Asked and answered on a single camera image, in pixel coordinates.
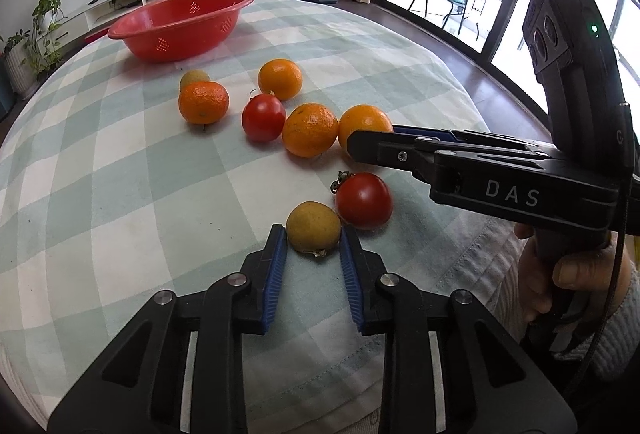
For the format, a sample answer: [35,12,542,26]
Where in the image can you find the smooth orange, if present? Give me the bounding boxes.
[337,104,394,153]
[258,59,303,101]

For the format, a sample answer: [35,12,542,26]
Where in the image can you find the red tomato with stem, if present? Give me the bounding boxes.
[331,171,394,230]

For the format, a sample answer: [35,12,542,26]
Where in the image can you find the rough orange tangerine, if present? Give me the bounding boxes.
[282,103,338,159]
[178,82,230,125]

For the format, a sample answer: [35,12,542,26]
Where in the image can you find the yellow-green lemon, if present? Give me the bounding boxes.
[179,70,210,90]
[285,201,342,258]

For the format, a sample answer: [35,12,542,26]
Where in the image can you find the smooth orange top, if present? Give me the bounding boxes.
[258,59,303,101]

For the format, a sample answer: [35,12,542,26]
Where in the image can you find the grey knit sleeve forearm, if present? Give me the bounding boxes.
[497,233,639,376]

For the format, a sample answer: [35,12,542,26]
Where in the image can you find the person's right hand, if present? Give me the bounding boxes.
[514,224,617,323]

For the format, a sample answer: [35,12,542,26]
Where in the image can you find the checkered green white tablecloth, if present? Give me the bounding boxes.
[1,0,522,433]

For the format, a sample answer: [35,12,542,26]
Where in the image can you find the red plastic colander bowl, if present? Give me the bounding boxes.
[107,0,254,63]

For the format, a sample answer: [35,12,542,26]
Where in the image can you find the left white pot plant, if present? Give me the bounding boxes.
[2,30,38,101]

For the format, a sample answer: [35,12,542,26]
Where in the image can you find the hanging plant on cabinet left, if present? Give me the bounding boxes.
[25,0,64,75]

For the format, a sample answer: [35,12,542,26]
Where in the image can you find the black camera box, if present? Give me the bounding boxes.
[522,0,624,163]

